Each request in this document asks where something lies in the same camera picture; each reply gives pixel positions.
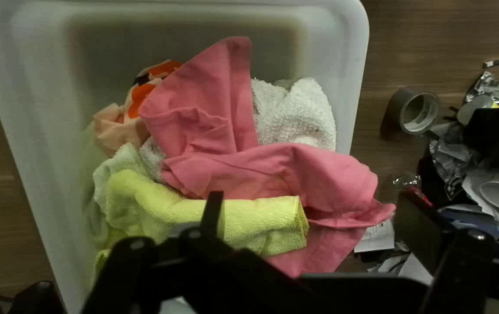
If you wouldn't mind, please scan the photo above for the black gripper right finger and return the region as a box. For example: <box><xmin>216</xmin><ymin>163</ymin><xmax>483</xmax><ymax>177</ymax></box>
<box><xmin>420</xmin><ymin>229</ymin><xmax>495</xmax><ymax>314</ymax></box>

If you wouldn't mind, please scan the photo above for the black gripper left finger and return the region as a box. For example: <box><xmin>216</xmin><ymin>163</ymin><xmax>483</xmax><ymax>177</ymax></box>
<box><xmin>80</xmin><ymin>234</ymin><xmax>164</xmax><ymax>314</ymax></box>

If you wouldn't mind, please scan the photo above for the lime yellow towel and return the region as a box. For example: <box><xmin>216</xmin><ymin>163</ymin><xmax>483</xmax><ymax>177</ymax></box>
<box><xmin>105</xmin><ymin>168</ymin><xmax>310</xmax><ymax>261</ymax></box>

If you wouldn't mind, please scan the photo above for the pale green cloth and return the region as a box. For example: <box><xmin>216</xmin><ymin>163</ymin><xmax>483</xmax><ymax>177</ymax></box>
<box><xmin>82</xmin><ymin>142</ymin><xmax>164</xmax><ymax>282</ymax></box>

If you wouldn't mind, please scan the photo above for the peach cloth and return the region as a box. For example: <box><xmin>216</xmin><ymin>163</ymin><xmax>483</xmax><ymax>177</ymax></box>
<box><xmin>91</xmin><ymin>104</ymin><xmax>152</xmax><ymax>158</ymax></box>

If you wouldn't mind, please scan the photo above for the pink cloth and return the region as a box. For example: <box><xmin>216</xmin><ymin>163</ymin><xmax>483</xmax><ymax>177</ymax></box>
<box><xmin>138</xmin><ymin>36</ymin><xmax>398</xmax><ymax>280</ymax></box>

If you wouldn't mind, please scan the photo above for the orange and black cloth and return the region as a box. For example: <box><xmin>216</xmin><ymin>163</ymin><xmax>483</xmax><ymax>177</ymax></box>
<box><xmin>126</xmin><ymin>58</ymin><xmax>185</xmax><ymax>121</ymax></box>

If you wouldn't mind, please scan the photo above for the white knitted cloth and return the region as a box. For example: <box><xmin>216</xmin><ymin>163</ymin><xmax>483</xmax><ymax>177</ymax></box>
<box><xmin>249</xmin><ymin>76</ymin><xmax>338</xmax><ymax>154</ymax></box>

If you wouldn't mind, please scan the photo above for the white translucent storage container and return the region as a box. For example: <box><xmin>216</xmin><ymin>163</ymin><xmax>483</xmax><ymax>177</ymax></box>
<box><xmin>0</xmin><ymin>0</ymin><xmax>373</xmax><ymax>314</ymax></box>

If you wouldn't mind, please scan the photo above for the blue flat item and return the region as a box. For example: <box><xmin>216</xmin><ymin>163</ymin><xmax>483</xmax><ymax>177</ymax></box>
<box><xmin>438</xmin><ymin>207</ymin><xmax>499</xmax><ymax>247</ymax></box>

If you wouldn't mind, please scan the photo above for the small white paper card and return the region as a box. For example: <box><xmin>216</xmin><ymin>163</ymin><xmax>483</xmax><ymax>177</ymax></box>
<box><xmin>352</xmin><ymin>220</ymin><xmax>398</xmax><ymax>255</ymax></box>

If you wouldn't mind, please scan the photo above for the crumpled clear plastic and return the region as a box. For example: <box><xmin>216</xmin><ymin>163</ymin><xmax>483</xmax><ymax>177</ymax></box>
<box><xmin>429</xmin><ymin>137</ymin><xmax>481</xmax><ymax>198</ymax></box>

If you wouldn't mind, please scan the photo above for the dark grey tape roll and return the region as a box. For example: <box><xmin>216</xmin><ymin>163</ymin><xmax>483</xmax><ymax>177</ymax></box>
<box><xmin>379</xmin><ymin>86</ymin><xmax>443</xmax><ymax>142</ymax></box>

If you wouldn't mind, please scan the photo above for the crumpled silver foil wrapper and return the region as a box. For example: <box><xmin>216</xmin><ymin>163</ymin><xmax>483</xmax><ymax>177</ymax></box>
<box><xmin>457</xmin><ymin>70</ymin><xmax>499</xmax><ymax>128</ymax></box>

